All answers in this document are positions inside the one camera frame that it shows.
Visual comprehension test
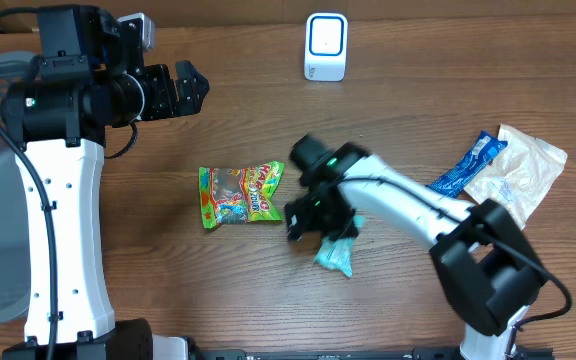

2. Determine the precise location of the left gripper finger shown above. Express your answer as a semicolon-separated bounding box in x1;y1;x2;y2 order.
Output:
176;87;210;116
175;60;210;93

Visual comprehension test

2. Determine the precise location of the teal white snack packet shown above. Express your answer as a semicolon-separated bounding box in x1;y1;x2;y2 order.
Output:
313;236;356;278

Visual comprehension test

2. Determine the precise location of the green Haribo candy bag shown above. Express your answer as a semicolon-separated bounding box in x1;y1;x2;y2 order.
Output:
198;161;284;229

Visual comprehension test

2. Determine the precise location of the blue snack packet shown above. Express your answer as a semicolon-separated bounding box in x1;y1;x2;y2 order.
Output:
428;130;508;198

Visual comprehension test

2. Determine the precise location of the beige cookie pouch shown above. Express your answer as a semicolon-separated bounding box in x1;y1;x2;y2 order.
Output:
465;124;568;229

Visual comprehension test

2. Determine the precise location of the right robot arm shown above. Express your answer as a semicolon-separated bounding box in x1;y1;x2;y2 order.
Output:
285;135;553;359

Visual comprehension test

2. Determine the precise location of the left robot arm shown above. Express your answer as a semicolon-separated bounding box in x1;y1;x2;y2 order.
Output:
1;5;209;359

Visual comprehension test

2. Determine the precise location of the white barcode scanner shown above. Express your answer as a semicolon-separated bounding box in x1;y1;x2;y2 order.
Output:
304;12;348;82

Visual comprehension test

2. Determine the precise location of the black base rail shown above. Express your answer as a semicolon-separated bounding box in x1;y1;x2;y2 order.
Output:
187;347;557;360

